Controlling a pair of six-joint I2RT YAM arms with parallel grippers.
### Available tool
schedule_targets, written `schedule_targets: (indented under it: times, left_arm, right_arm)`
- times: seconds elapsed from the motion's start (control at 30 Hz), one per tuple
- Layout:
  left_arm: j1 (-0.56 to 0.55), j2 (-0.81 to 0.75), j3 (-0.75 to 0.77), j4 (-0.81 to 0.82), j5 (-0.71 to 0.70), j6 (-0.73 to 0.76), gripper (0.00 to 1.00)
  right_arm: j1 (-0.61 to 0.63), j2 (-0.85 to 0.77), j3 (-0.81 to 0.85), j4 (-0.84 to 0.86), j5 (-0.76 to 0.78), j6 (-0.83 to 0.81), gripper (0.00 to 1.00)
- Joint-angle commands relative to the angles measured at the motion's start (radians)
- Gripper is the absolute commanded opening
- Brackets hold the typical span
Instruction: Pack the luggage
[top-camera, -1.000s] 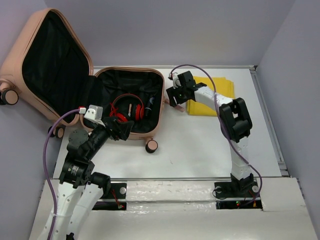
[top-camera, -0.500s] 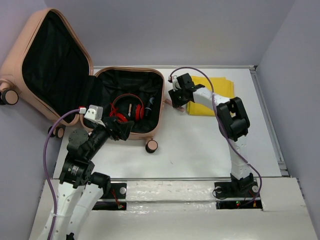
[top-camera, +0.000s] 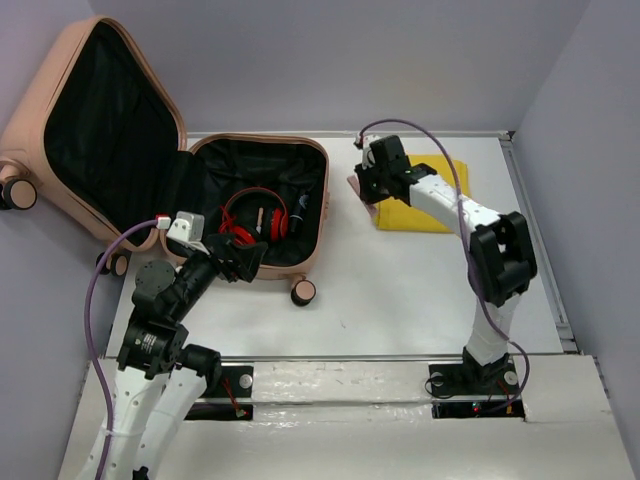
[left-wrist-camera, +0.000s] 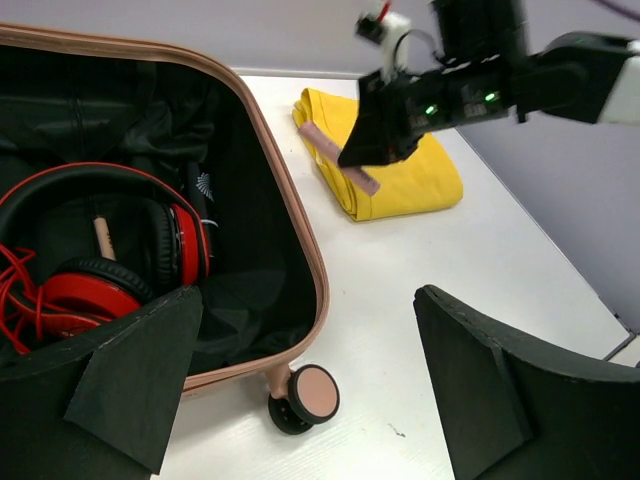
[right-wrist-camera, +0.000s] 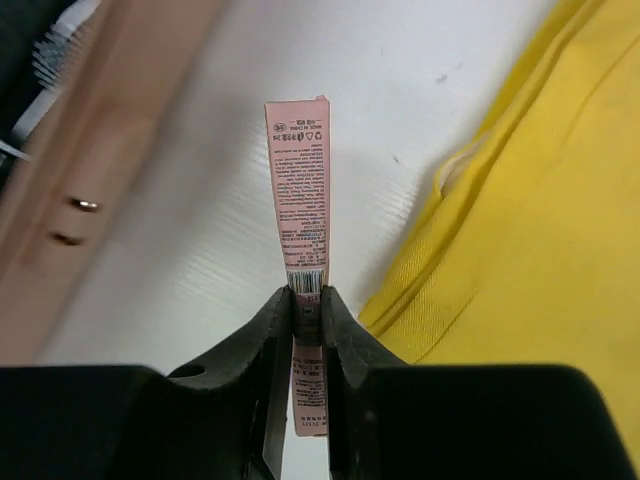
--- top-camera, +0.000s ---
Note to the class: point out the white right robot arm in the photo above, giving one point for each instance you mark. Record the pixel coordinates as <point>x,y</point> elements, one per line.
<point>497,248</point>

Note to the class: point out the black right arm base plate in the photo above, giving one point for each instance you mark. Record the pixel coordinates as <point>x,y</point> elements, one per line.
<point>456,397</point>

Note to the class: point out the yellow cloth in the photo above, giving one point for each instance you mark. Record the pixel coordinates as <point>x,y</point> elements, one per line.
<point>432,208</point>

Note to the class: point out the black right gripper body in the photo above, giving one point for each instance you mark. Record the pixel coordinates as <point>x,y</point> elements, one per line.
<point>373,173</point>

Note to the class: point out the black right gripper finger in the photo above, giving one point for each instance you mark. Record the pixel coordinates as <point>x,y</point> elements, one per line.
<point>395,190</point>
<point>369,190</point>

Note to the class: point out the red headphones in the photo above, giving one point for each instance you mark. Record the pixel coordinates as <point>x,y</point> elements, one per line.
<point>239,216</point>

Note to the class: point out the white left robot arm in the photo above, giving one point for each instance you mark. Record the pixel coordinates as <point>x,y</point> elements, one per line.
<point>159,375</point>

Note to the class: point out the black cylindrical bottle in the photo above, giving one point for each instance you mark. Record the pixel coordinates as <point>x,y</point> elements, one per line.
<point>298,213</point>

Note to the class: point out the thin rose-gold tube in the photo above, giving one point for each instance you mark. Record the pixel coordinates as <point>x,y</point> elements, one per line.
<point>259,220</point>

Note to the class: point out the aluminium table rail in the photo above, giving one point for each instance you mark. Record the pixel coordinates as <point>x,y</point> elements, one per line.
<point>372,358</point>

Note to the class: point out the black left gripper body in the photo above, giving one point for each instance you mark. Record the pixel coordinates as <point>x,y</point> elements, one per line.
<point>200,270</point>

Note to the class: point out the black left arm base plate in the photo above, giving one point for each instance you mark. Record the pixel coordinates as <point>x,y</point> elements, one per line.
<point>229,400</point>

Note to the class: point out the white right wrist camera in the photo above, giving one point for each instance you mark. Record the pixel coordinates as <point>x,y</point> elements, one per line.
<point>363,144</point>

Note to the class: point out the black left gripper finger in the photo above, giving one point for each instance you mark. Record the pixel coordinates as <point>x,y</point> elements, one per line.
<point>248,272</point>
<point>224,248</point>

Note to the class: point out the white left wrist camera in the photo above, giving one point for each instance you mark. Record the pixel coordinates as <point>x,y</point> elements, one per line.
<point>187,230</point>

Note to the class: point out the pink hard-shell suitcase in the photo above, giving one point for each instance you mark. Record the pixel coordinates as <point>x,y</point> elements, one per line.
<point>98,136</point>

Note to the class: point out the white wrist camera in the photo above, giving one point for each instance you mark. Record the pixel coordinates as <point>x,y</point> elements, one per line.
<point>187,230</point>
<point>363,144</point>

